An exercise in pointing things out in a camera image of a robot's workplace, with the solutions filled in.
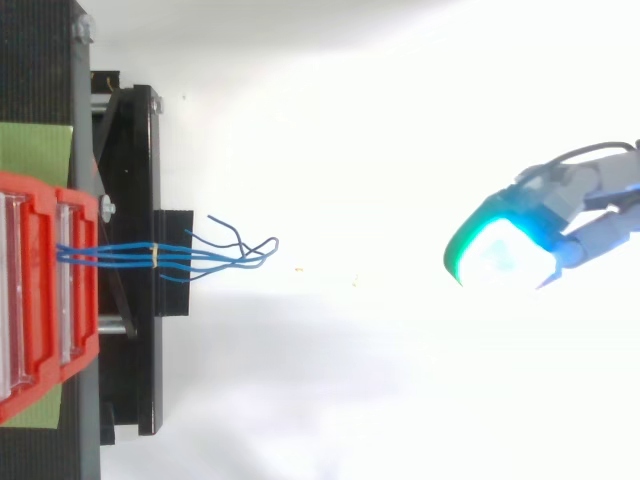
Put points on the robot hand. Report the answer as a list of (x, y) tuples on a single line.
[(505, 250)]

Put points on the black stand with green tape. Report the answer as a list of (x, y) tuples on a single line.
[(135, 200)]

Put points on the red plastic bin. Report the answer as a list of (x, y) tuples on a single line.
[(89, 280), (35, 280)]

